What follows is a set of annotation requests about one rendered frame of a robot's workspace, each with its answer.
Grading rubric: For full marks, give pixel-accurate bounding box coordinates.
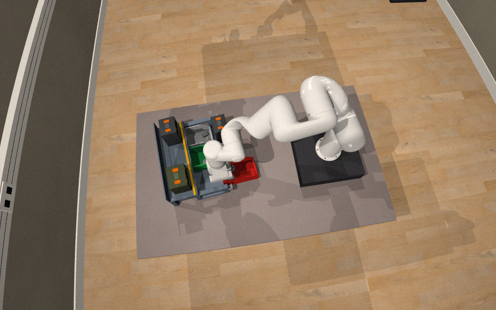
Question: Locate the grey open bin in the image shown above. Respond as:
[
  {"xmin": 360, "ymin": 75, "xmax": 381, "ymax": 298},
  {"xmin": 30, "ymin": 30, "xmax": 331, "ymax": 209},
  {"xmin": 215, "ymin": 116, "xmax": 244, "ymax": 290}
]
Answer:
[{"xmin": 185, "ymin": 125, "xmax": 214, "ymax": 148}]

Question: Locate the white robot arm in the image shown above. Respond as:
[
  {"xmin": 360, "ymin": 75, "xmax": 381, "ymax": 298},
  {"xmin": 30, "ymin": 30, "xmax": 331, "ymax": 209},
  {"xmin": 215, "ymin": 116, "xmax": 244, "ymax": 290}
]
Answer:
[{"xmin": 203, "ymin": 76, "xmax": 366, "ymax": 183}]

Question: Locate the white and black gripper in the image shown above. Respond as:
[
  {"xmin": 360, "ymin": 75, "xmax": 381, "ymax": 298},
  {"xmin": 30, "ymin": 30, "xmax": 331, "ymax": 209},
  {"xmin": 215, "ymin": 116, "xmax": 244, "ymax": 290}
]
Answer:
[{"xmin": 206, "ymin": 160, "xmax": 232, "ymax": 175}]

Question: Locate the grey metal shelf rack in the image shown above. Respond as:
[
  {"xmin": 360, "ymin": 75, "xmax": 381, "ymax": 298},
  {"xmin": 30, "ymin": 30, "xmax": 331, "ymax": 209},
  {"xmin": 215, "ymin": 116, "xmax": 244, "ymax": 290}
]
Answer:
[{"xmin": 153, "ymin": 117, "xmax": 233, "ymax": 206}]

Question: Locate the olive green case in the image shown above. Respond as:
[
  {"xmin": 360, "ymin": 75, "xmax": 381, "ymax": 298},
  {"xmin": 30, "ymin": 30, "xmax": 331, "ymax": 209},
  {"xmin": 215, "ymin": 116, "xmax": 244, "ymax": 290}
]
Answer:
[{"xmin": 166, "ymin": 163, "xmax": 192, "ymax": 194}]

